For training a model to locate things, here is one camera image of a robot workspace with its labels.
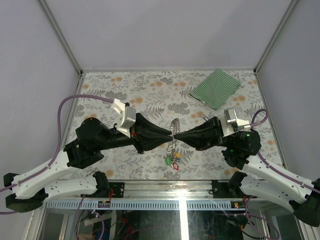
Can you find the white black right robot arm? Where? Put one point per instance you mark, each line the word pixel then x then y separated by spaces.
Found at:
pixel 256 176

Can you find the red key tag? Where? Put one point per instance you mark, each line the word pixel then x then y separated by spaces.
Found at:
pixel 175 166

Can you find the floral tablecloth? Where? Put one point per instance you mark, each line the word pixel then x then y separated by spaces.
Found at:
pixel 161 97

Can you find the key with black tag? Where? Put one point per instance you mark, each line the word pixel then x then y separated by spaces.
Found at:
pixel 204 118

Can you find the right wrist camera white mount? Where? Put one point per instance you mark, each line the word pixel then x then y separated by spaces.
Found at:
pixel 231 124

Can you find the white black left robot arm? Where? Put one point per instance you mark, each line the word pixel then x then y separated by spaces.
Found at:
pixel 32 189

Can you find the green key tag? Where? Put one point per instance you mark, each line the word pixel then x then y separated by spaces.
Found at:
pixel 168 161

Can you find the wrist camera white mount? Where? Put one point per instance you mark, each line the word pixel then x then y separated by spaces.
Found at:
pixel 231 124
pixel 126 116

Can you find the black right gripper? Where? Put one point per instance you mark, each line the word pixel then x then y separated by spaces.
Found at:
pixel 203 136

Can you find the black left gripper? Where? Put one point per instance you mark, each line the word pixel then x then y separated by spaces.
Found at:
pixel 144 132

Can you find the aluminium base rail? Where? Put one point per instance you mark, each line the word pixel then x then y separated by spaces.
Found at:
pixel 160 195

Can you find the green white striped cloth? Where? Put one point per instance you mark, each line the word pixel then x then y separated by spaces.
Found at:
pixel 215 90

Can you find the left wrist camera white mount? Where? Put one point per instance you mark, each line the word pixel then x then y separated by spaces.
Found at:
pixel 126 116

